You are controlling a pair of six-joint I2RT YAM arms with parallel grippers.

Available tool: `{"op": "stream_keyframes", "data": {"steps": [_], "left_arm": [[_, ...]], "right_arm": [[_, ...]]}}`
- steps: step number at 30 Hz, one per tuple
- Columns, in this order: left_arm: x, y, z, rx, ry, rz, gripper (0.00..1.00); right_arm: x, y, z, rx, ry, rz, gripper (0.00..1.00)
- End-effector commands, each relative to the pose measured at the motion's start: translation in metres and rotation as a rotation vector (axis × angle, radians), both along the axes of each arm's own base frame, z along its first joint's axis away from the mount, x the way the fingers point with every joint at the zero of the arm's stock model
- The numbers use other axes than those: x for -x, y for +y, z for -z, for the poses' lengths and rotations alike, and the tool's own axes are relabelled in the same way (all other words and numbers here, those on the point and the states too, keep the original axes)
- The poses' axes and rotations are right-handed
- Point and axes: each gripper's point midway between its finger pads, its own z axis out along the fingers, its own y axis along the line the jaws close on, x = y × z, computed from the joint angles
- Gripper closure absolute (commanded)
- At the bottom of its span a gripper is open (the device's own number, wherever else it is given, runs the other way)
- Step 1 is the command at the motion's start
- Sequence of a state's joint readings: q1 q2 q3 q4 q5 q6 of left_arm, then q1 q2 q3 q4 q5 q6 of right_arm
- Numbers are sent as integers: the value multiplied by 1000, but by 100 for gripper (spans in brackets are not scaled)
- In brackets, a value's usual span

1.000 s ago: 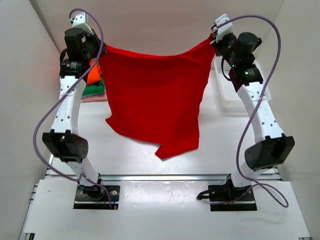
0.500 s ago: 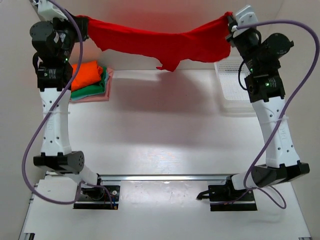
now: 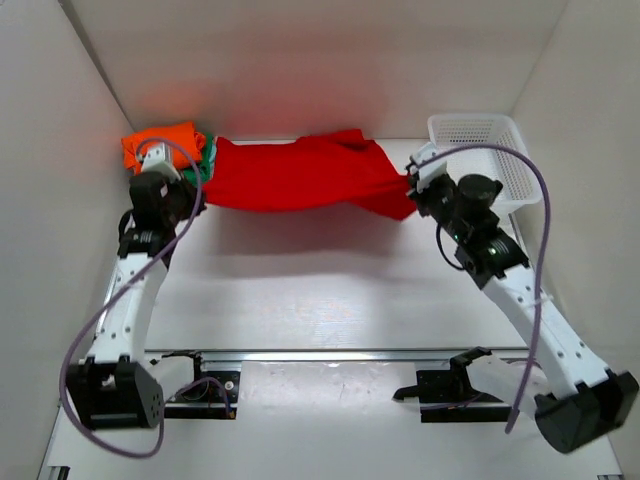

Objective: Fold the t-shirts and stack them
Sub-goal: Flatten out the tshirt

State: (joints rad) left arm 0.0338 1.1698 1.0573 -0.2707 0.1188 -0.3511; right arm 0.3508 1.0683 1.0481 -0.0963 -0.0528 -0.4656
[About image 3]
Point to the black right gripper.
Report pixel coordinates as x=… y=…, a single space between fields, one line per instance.
x=421 y=197

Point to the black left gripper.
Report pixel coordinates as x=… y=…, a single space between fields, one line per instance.
x=191 y=189

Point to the red t shirt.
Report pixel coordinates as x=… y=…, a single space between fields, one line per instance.
x=311 y=172

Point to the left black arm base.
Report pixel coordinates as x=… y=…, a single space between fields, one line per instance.
x=213 y=393

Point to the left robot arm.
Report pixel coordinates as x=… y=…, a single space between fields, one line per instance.
x=113 y=388

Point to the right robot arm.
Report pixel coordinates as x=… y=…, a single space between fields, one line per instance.
x=573 y=395

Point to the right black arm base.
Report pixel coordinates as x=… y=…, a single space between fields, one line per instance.
x=446 y=395

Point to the folded green t shirt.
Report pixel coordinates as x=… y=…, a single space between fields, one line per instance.
x=203 y=166

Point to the folded orange t shirt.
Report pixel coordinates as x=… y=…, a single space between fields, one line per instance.
x=184 y=135

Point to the folded mint t shirt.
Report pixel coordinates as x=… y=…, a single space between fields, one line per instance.
x=212 y=155

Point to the white plastic basket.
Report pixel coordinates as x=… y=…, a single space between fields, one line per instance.
x=520 y=186

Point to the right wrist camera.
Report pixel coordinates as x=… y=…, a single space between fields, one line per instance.
x=422 y=168

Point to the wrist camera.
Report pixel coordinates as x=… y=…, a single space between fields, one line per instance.
x=422 y=168
x=158 y=158

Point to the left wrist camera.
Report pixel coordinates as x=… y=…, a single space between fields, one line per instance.
x=158 y=158

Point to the aluminium table rail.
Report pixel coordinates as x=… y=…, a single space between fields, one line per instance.
x=329 y=355

